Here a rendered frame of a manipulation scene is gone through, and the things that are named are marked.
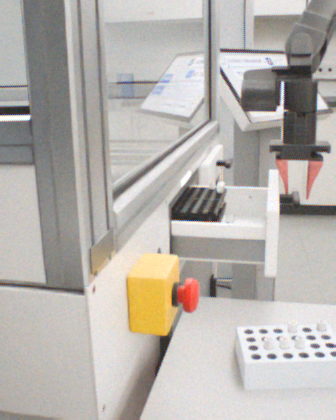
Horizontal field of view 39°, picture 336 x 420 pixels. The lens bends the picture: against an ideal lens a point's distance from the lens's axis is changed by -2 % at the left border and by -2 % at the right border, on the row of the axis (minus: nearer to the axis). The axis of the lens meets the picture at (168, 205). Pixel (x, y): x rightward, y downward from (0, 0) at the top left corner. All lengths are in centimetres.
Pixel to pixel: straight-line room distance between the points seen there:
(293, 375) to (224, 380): 8
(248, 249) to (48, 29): 47
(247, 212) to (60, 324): 60
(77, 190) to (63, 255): 6
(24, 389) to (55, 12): 34
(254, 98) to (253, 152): 94
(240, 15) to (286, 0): 168
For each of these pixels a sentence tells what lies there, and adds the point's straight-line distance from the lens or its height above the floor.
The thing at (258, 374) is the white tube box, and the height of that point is 78.
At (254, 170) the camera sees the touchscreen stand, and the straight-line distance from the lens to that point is 177.
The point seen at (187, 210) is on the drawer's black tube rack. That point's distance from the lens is 79.
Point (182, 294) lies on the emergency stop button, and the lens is 54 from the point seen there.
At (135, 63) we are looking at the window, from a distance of 60.
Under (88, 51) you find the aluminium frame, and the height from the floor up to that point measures 114.
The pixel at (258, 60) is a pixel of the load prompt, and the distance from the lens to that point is 181.
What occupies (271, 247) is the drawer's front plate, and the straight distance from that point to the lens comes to 72.
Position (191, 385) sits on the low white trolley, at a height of 76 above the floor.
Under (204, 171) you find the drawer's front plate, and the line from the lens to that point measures 102.
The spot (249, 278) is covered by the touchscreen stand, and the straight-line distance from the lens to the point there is 191.
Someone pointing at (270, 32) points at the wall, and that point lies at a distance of 438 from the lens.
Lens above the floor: 112
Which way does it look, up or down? 16 degrees down
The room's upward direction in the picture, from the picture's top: 1 degrees counter-clockwise
